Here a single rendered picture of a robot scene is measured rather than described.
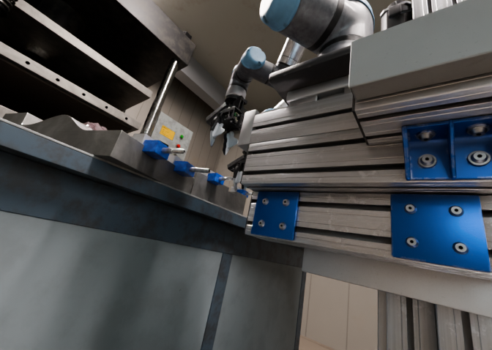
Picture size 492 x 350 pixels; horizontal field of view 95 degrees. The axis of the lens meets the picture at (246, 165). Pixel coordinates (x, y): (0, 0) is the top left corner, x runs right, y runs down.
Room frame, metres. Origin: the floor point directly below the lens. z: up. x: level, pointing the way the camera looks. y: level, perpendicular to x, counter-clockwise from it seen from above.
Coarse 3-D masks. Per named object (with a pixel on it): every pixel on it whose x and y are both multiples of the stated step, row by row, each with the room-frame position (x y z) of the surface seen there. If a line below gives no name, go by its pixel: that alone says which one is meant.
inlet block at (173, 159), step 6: (168, 156) 0.56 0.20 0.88; (174, 156) 0.55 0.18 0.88; (174, 162) 0.55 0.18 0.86; (180, 162) 0.55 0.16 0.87; (186, 162) 0.54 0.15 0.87; (174, 168) 0.55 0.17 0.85; (180, 168) 0.54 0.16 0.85; (186, 168) 0.54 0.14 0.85; (192, 168) 0.55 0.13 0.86; (198, 168) 0.54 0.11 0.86; (204, 168) 0.53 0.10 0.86; (180, 174) 0.57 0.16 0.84; (186, 174) 0.56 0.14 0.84; (192, 174) 0.57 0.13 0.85
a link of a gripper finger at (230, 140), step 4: (232, 132) 0.75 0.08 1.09; (224, 136) 0.76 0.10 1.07; (228, 136) 0.76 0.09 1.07; (232, 136) 0.75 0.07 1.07; (224, 140) 0.76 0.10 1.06; (228, 140) 0.76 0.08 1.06; (232, 140) 0.75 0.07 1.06; (236, 140) 0.74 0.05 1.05; (224, 144) 0.76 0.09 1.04; (228, 144) 0.76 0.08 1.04; (232, 144) 0.75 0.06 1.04; (224, 148) 0.76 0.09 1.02; (228, 148) 0.77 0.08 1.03; (224, 152) 0.76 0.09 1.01
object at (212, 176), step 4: (212, 172) 0.73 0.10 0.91; (208, 176) 0.72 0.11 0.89; (212, 176) 0.70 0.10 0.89; (216, 176) 0.70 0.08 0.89; (220, 176) 0.71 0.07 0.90; (208, 180) 0.71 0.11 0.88; (212, 180) 0.70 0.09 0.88; (216, 180) 0.70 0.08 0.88; (220, 180) 0.70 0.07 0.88; (224, 180) 0.69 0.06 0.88; (216, 184) 0.73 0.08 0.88; (220, 184) 0.72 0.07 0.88
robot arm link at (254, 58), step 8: (248, 48) 0.58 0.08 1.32; (256, 48) 0.58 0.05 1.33; (248, 56) 0.58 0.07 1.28; (256, 56) 0.58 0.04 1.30; (264, 56) 0.59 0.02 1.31; (240, 64) 0.63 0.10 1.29; (248, 64) 0.60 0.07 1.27; (256, 64) 0.59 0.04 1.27; (264, 64) 0.61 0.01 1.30; (272, 64) 0.62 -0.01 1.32; (240, 72) 0.65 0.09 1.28; (248, 72) 0.63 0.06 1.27; (256, 72) 0.63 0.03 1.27; (264, 72) 0.63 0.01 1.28; (240, 80) 0.68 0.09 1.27; (248, 80) 0.67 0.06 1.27; (256, 80) 0.67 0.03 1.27; (264, 80) 0.65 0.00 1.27
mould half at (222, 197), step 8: (200, 176) 0.69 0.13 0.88; (200, 184) 0.70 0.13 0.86; (208, 184) 0.72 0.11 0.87; (192, 192) 0.68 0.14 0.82; (200, 192) 0.70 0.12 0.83; (208, 192) 0.73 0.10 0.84; (216, 192) 0.75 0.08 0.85; (224, 192) 0.78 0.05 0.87; (208, 200) 0.73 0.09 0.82; (216, 200) 0.76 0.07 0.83; (224, 200) 0.79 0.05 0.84; (232, 200) 0.82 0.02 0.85; (240, 200) 0.85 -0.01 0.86; (232, 208) 0.82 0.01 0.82; (240, 208) 0.86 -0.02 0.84
